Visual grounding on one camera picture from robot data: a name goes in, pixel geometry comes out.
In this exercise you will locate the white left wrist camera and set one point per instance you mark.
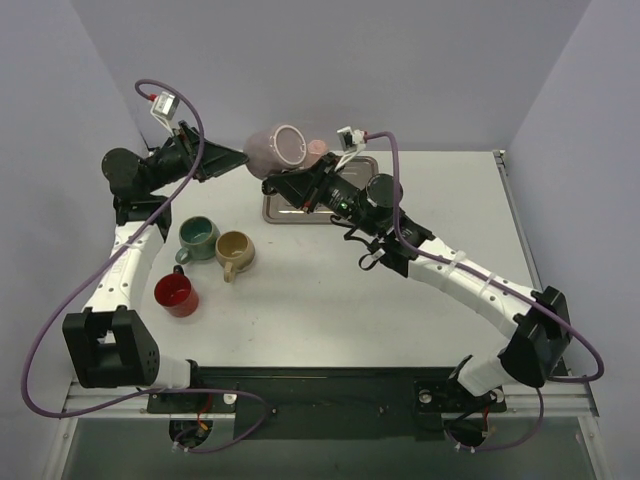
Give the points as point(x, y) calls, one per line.
point(163, 109)

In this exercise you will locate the beige round mug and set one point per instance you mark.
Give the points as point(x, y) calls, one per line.
point(235, 252)

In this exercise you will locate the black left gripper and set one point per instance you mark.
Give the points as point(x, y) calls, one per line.
point(190, 151)

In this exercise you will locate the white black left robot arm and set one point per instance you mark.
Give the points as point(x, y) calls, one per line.
point(108, 343)

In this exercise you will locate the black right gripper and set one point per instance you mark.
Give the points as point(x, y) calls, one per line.
point(312, 185)

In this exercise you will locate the red mug black handle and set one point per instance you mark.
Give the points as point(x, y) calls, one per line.
point(176, 294)

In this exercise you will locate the aluminium front rail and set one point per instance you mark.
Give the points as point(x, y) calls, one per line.
point(560, 399)

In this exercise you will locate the teal green round mug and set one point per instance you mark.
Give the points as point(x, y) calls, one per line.
point(197, 236)

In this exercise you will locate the silver metal tray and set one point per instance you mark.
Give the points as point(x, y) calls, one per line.
point(276, 210)

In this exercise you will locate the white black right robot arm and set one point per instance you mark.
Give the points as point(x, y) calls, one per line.
point(534, 323)

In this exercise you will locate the lilac mug black handle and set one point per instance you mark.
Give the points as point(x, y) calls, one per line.
point(280, 148)

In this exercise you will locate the pink faceted mug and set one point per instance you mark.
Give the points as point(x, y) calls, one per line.
point(315, 150)

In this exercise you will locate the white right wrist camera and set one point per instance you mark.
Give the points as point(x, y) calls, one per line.
point(353, 142)

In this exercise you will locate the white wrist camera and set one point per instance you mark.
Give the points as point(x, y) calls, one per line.
point(163, 109)
point(353, 142)

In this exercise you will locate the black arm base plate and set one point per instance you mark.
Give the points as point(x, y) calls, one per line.
point(333, 403)

